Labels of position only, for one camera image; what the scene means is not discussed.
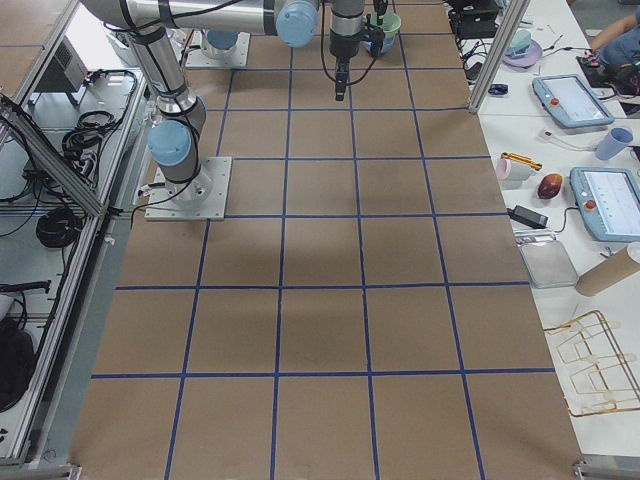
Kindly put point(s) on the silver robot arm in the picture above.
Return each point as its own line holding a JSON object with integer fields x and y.
{"x": 294, "y": 22}
{"x": 175, "y": 144}

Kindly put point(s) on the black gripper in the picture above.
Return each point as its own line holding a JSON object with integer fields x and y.
{"x": 342, "y": 48}

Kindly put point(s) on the upper teach pendant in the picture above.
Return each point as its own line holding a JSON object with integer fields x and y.
{"x": 571, "y": 102}

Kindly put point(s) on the light green bowl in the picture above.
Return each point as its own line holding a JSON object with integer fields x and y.
{"x": 390, "y": 24}

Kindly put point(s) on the lower teach pendant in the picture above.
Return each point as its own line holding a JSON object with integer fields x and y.
{"x": 608, "y": 200}

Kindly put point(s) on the diagonal aluminium frame beam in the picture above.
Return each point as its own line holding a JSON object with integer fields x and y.
{"x": 46, "y": 157}

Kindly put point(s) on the cardboard tube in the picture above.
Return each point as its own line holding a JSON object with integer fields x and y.
{"x": 611, "y": 271}

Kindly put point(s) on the grey square tray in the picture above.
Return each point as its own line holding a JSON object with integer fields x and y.
{"x": 548, "y": 265}

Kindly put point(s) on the red mango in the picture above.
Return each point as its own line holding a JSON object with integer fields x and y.
{"x": 550, "y": 186}

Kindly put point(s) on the teach pendant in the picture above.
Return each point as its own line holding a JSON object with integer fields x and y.
{"x": 608, "y": 200}
{"x": 571, "y": 102}

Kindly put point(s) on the purple plate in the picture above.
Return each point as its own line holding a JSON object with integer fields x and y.
{"x": 528, "y": 59}

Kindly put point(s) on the aluminium frame post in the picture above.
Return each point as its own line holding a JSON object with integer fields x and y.
{"x": 509, "y": 25}

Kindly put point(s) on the pink mug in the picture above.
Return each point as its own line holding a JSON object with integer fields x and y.
{"x": 509, "y": 170}

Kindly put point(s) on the light blue cup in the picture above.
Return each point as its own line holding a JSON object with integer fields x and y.
{"x": 613, "y": 143}

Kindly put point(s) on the gold wire rack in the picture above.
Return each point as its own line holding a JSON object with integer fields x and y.
{"x": 596, "y": 375}

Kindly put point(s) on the black power adapter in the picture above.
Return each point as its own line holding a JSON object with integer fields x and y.
{"x": 527, "y": 217}

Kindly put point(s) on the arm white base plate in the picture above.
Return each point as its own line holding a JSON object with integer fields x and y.
{"x": 204, "y": 198}
{"x": 203, "y": 55}

